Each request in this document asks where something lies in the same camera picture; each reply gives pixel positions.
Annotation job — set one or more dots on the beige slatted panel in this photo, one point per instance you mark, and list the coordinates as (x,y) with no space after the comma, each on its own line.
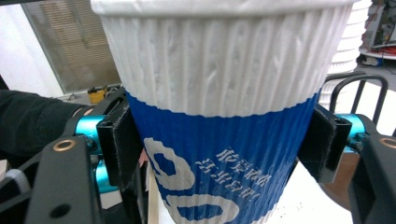
(77,43)

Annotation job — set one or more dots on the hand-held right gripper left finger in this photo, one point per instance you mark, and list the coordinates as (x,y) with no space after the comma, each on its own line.
(123,149)

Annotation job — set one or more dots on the white table mat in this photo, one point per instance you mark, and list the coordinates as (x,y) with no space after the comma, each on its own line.
(311,199)

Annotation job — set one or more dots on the blue and white single cup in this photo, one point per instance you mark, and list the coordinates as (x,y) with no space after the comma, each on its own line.
(218,77)

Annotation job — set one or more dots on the stack of white paper cups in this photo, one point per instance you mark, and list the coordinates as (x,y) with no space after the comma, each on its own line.
(348,46)

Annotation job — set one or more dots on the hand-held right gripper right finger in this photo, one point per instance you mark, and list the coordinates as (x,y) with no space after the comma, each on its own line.
(327,146)

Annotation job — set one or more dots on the yellow tool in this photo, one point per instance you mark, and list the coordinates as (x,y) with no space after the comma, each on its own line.
(97,95)

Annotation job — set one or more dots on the round white table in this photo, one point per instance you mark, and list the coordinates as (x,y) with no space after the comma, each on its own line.
(378,53)

